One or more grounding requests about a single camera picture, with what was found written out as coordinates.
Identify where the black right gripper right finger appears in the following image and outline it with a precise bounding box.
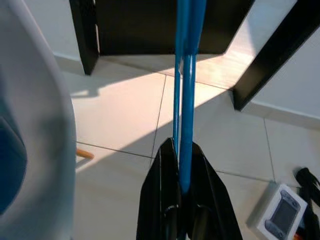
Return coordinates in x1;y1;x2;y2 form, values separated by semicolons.
186;141;243;240

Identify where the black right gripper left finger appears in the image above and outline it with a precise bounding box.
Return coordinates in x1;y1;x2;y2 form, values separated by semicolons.
136;137;182;240

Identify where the white game controller box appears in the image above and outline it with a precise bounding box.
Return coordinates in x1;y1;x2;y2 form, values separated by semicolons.
246;183;309;239

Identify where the blue plastic bucket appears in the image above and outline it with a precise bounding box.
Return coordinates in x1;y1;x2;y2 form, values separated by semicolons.
0;116;29;216

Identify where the black strap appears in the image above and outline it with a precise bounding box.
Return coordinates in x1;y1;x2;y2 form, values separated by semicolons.
292;166;320;240

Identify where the black wall post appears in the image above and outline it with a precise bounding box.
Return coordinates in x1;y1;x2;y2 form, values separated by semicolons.
233;0;320;113

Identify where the black door frame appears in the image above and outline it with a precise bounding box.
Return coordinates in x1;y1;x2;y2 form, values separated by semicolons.
69;0;256;76

